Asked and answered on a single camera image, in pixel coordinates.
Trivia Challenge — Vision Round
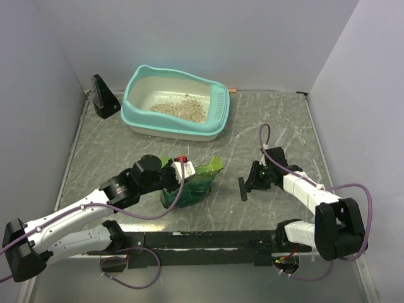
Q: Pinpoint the clear plastic scoop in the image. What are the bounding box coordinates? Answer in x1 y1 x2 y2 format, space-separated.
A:
275 128 288 147

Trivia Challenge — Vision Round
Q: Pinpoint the pile of beige litter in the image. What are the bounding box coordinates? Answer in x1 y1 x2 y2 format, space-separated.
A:
147 93 210 124

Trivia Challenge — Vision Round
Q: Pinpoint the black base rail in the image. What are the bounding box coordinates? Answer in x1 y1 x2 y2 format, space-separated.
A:
88 229 313 269

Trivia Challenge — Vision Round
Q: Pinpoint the black bag clip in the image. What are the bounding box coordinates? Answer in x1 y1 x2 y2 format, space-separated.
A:
238 177 251 201

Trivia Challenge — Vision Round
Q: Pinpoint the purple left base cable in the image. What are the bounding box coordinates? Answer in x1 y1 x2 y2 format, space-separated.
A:
99 246 162 288

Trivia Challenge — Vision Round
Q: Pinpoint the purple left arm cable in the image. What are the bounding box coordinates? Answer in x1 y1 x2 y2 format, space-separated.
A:
0 163 187 283

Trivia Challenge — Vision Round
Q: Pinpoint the black triangular stand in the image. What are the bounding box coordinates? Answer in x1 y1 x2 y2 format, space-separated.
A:
92 74 121 119

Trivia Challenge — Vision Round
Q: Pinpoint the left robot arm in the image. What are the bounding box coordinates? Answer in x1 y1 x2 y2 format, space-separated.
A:
1 155 187 282

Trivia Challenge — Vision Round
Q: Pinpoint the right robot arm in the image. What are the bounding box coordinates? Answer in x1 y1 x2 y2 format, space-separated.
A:
238 147 367 261

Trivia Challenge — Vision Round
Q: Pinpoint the green litter bag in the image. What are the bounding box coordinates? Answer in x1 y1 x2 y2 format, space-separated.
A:
175 157 223 208

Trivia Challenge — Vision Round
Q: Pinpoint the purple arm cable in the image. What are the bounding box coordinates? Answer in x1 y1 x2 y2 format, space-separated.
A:
259 123 374 262
0 163 187 283

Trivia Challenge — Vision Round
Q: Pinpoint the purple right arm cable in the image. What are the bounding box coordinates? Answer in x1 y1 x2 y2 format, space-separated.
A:
259 123 374 262

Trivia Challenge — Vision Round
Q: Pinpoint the teal and white litter box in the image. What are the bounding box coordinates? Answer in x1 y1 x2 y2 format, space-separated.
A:
121 65 230 142

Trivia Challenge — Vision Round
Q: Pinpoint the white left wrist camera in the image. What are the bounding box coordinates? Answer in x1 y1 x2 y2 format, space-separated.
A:
171 156 196 184

